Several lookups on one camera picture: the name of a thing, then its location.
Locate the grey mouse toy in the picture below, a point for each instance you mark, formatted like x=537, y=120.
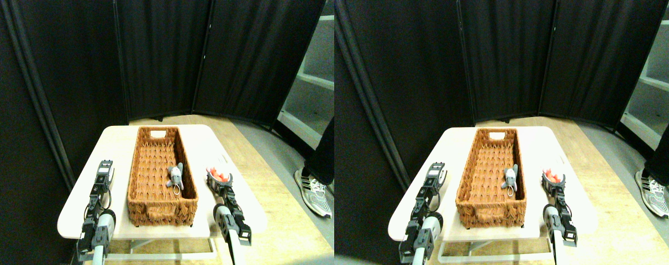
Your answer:
x=510, y=176
x=175, y=175

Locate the red plush toy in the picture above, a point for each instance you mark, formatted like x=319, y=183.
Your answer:
x=220, y=175
x=554, y=176

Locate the black curtain stand pole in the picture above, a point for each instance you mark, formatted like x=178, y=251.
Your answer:
x=374, y=110
x=32, y=83

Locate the white low table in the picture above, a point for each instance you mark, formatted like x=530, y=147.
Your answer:
x=201, y=143
x=538, y=141

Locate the white shelf unit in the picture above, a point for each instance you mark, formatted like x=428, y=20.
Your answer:
x=315, y=80
x=660, y=84

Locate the person's legs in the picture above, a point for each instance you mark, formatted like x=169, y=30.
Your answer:
x=652, y=193
x=312, y=193

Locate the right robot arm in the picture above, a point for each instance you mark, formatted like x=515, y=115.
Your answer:
x=222, y=216
x=551, y=218

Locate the brown wicker basket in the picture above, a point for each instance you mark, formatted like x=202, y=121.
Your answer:
x=138, y=217
x=467, y=217

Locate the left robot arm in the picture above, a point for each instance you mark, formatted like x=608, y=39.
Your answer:
x=105, y=223
x=431, y=226

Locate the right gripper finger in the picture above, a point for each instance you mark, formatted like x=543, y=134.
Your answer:
x=230, y=183
x=547, y=184
x=212, y=183
x=562, y=184

